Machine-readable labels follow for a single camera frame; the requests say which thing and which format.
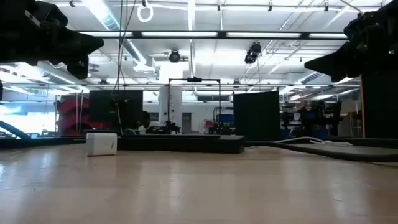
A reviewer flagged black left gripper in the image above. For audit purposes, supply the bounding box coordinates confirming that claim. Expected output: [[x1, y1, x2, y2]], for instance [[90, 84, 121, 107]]
[[0, 0, 105, 80]]

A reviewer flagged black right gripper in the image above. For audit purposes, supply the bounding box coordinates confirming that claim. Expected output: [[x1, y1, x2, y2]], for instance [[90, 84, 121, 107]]
[[304, 0, 398, 83]]

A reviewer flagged white USB charger block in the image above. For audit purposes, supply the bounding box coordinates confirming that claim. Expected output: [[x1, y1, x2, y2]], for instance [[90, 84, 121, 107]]
[[86, 133, 118, 157]]

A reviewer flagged red shelf rack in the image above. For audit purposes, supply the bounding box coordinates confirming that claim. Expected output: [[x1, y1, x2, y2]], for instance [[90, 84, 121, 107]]
[[55, 94, 113, 137]]

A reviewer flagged distant robot workstation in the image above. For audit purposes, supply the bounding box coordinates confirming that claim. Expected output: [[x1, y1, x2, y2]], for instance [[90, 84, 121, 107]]
[[281, 100, 343, 138]]

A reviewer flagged black standing panel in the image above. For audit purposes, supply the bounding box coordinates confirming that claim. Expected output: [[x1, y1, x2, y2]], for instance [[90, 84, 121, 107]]
[[89, 90, 144, 131], [233, 90, 280, 142]]

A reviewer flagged black ceiling spotlight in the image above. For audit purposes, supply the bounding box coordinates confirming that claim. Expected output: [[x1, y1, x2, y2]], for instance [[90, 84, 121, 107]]
[[169, 49, 182, 63], [244, 42, 262, 65]]

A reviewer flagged person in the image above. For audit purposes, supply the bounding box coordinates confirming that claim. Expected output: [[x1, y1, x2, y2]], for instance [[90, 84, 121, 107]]
[[136, 111, 154, 135]]

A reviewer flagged black bar with light panels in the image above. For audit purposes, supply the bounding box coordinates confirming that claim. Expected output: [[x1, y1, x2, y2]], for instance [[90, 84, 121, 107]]
[[77, 30, 348, 40]]

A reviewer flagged black power strip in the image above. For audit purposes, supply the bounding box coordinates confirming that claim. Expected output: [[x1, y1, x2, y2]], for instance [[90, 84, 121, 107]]
[[117, 134, 245, 154]]

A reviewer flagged black hanging cable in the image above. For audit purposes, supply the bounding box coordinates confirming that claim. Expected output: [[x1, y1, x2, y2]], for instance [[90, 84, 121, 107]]
[[113, 0, 137, 97]]

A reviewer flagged silver ceiling air duct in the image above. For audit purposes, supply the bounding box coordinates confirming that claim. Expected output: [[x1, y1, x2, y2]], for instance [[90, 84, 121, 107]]
[[81, 0, 160, 80]]

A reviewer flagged white hanging cord loop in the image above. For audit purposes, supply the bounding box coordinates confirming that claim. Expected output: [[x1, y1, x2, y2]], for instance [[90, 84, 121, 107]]
[[137, 2, 155, 24]]

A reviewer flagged thick black power strip cable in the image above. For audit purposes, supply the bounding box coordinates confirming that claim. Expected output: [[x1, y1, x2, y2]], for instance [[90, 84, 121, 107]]
[[244, 140, 398, 163]]

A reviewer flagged black aluminium table frame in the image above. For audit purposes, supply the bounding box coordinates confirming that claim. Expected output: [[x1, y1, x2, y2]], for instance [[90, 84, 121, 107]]
[[0, 136, 398, 149]]

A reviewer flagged black sleeved cable bundle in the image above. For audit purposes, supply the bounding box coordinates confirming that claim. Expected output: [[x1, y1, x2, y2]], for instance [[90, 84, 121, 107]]
[[0, 120, 32, 140]]

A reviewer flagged black tube frame stand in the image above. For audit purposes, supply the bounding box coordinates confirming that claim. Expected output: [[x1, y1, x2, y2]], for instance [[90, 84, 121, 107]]
[[167, 77, 222, 135]]

